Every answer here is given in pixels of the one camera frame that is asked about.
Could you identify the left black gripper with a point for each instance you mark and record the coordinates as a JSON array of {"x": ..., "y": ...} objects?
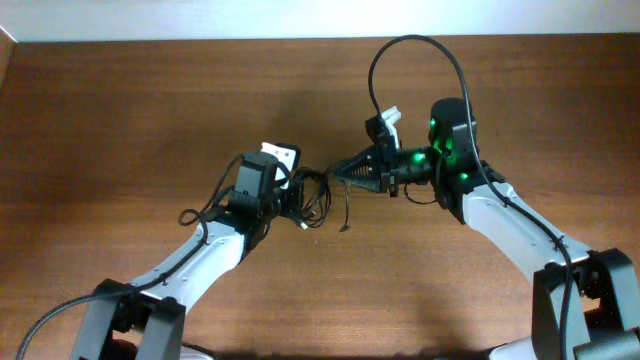
[{"x": 293, "y": 191}]

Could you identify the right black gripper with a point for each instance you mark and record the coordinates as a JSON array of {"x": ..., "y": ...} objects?
[{"x": 373, "y": 158}]

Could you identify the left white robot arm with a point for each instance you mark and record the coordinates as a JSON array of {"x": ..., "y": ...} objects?
[{"x": 145, "y": 318}]

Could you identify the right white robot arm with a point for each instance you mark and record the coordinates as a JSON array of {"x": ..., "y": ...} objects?
[{"x": 585, "y": 302}]

